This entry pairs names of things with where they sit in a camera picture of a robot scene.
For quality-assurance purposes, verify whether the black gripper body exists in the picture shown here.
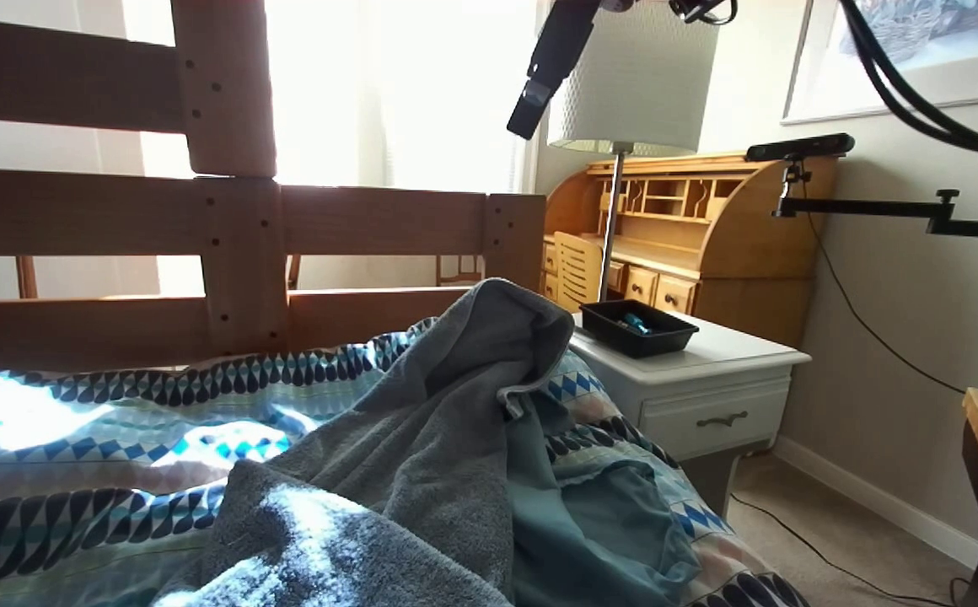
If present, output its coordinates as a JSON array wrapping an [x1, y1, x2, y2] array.
[[555, 0, 641, 44]]

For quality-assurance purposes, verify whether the grey blue terry towel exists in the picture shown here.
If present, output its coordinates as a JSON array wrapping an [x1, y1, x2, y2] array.
[[148, 274, 576, 607]]

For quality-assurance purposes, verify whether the white shade table lamp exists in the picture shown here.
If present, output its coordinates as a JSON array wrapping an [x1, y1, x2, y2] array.
[[543, 0, 727, 310]]

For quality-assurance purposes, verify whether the white sheer window curtain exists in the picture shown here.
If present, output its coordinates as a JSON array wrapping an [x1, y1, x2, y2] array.
[[0, 0, 555, 304]]

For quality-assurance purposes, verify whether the wooden rolltop desk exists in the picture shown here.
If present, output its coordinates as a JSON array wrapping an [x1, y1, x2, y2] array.
[[537, 149, 844, 352]]

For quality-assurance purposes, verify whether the black plastic tray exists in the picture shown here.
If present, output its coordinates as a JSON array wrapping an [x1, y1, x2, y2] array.
[[576, 296, 704, 361]]

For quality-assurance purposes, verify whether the white nightstand with drawer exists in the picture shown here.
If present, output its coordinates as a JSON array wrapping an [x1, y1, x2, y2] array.
[[533, 307, 818, 524]]

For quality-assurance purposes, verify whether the blue patterned bedspread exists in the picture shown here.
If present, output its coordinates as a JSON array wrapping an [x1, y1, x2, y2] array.
[[0, 317, 818, 607]]

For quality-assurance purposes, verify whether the black stereo camera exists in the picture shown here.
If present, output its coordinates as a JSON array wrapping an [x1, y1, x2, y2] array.
[[743, 127, 859, 170]]

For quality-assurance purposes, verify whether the wooden bunk bed frame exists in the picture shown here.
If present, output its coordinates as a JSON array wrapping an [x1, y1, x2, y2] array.
[[0, 0, 549, 373]]

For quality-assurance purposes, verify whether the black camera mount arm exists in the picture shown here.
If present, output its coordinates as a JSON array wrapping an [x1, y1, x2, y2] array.
[[770, 156, 978, 243]]

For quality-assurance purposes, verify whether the thin black wall cable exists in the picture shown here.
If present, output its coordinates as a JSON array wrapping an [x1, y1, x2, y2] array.
[[813, 238, 972, 398]]

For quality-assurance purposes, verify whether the thin black floor cable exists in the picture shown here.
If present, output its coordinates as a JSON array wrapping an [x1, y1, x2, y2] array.
[[731, 485, 972, 607]]

